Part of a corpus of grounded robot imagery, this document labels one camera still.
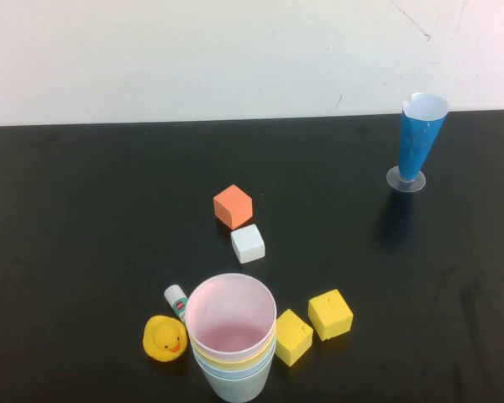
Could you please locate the blue paper cone clear base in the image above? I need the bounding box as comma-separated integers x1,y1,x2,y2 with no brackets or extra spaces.
386,92,449,193

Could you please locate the orange foam cube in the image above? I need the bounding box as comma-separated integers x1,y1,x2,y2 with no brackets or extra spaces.
213,184,254,230

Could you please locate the green plastic cup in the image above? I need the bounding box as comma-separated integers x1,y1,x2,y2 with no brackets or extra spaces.
195,356,274,403

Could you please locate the white green glue stick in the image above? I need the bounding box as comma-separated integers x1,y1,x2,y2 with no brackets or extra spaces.
164,284,190,324

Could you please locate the yellow rubber duck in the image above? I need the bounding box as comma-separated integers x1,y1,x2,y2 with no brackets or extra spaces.
142,315,190,362

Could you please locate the yellow foam cube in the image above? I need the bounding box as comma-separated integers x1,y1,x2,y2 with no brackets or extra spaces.
274,309,314,369
307,288,354,343

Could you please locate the yellow plastic cup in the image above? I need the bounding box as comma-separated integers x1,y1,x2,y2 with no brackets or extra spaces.
188,333,277,364

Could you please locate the white foam cube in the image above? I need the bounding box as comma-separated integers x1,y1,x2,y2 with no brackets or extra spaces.
229,223,266,265

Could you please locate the light blue plastic cup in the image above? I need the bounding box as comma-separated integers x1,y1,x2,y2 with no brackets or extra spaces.
192,347,276,378

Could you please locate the pink plastic cup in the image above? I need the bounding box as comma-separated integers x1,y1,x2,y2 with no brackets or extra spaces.
185,273,277,354

